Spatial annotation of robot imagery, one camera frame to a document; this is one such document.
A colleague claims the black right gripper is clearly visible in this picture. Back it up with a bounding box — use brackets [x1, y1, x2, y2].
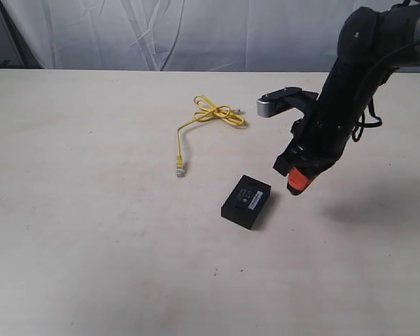
[273, 118, 349, 195]

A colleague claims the black network switch box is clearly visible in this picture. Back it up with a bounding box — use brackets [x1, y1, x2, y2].
[221, 175, 271, 230]

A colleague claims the yellow ethernet cable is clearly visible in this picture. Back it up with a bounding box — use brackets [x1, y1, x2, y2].
[174, 94, 249, 179]

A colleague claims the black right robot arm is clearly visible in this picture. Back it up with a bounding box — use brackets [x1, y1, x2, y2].
[274, 1, 420, 196]

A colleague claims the grey backdrop curtain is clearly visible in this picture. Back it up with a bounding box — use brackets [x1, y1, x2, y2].
[0, 1, 420, 72]

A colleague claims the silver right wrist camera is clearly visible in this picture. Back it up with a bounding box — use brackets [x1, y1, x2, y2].
[257, 87, 319, 118]

